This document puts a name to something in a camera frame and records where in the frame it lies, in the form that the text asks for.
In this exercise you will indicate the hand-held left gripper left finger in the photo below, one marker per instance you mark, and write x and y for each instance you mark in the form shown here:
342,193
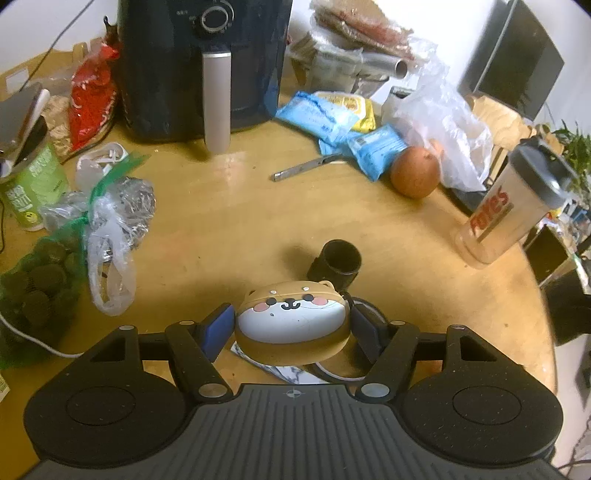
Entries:
217,332

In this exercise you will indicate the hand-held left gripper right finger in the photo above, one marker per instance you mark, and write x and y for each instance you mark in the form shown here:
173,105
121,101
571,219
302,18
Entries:
367,330

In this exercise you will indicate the black cylindrical cup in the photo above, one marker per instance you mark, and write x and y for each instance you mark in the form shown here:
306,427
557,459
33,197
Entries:
339,263

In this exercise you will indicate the dog-shaped earbud case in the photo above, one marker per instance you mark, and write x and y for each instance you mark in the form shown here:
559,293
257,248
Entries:
291,327

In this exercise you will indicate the clear bag of silver bits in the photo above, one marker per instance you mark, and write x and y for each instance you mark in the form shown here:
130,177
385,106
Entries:
124,207

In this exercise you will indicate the orange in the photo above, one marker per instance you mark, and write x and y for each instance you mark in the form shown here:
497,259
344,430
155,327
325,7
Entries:
414,173

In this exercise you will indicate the silver utility knife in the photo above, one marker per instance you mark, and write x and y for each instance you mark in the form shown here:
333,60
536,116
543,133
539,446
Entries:
304,167

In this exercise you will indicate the blue wipes packet white label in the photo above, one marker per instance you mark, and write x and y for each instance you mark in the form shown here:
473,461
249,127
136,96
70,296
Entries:
376,152

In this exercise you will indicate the clear shaker bottle grey lid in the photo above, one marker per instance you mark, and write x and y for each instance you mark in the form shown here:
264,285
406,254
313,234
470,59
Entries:
503,212

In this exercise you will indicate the green mesh bag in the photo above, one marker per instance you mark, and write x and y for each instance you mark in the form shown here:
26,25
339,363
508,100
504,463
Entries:
41,286

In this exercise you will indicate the white charger bundle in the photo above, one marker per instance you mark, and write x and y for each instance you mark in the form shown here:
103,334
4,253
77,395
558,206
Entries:
104,159

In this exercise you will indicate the light blue wipes packet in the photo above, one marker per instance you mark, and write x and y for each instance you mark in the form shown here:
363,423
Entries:
314,115

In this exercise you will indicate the yellow wipes packet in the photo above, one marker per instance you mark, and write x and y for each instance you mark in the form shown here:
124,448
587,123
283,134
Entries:
358,108

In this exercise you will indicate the clear plastic bag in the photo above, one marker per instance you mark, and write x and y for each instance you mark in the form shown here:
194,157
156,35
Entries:
443,120

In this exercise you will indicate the red snack bag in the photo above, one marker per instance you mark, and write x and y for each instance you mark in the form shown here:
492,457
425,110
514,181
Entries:
92,101

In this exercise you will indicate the foil roll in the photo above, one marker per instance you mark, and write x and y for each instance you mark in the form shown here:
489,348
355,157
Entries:
392,68

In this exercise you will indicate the dark blue air fryer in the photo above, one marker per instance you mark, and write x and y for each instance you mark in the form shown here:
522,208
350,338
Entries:
184,69

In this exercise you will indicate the potted plant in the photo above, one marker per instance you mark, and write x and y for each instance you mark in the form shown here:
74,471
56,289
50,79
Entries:
575,147

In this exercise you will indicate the smartphone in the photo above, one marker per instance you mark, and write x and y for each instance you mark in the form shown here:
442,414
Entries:
21,120

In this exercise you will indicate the pile of packaged food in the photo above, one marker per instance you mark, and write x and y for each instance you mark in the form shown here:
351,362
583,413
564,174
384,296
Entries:
351,37

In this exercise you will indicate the black monitor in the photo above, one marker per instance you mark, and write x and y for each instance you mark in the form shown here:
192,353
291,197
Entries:
512,55

